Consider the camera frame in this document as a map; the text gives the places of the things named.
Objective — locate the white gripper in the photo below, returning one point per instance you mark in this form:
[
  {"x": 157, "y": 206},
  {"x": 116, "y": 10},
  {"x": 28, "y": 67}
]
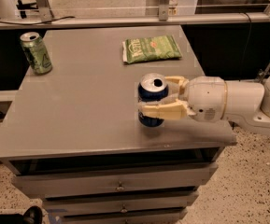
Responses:
[{"x": 206, "y": 97}]

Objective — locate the blue pepsi can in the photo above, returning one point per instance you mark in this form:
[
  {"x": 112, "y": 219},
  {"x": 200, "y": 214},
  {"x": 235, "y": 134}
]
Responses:
[{"x": 152, "y": 87}]

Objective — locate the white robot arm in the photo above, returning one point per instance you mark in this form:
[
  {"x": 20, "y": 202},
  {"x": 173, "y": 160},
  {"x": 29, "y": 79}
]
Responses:
[{"x": 247, "y": 105}]

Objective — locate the green soda can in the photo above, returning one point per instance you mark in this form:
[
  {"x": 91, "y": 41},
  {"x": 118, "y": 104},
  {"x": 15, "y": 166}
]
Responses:
[{"x": 36, "y": 52}]

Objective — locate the green chip bag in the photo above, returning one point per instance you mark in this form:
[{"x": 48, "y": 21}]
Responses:
[{"x": 149, "y": 49}]

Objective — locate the grey drawer cabinet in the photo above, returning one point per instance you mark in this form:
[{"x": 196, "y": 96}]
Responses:
[{"x": 82, "y": 116}]

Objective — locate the bottom grey drawer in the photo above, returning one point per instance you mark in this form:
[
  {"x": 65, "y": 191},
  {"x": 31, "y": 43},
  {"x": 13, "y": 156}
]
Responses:
[{"x": 135, "y": 217}]

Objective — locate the grey drawer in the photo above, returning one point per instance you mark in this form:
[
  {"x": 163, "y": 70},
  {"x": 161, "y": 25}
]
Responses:
[
  {"x": 123, "y": 203},
  {"x": 135, "y": 217},
  {"x": 115, "y": 181}
]

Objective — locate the top grey drawer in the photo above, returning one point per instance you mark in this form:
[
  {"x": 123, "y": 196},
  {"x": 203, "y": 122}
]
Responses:
[{"x": 115, "y": 181}]

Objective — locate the middle grey drawer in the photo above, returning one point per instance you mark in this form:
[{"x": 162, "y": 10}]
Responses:
[{"x": 123, "y": 203}]

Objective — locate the black object bottom left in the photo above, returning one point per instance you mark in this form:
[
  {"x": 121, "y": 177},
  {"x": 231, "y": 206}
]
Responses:
[{"x": 33, "y": 215}]

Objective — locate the grey metal rail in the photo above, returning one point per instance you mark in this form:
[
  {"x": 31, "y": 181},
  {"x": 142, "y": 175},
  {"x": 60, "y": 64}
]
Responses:
[{"x": 70, "y": 23}]

